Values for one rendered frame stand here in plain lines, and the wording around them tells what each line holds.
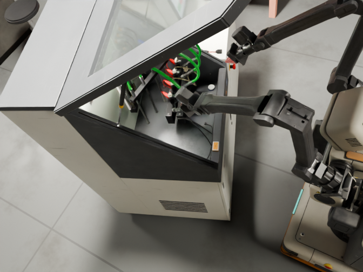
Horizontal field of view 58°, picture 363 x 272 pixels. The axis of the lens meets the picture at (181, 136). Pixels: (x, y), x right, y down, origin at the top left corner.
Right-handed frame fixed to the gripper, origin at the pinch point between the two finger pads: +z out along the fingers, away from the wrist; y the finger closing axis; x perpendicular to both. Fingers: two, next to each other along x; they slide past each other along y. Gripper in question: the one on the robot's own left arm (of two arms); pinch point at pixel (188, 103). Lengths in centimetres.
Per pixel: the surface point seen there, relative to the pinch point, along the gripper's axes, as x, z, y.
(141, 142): -4.2, -6.2, 27.7
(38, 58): -61, 8, 32
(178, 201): 49, 49, 44
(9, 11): -149, 207, 36
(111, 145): -12.0, 2.7, 38.7
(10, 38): -151, 269, 61
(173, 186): 33, 29, 36
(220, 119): 21.8, 17.4, -8.2
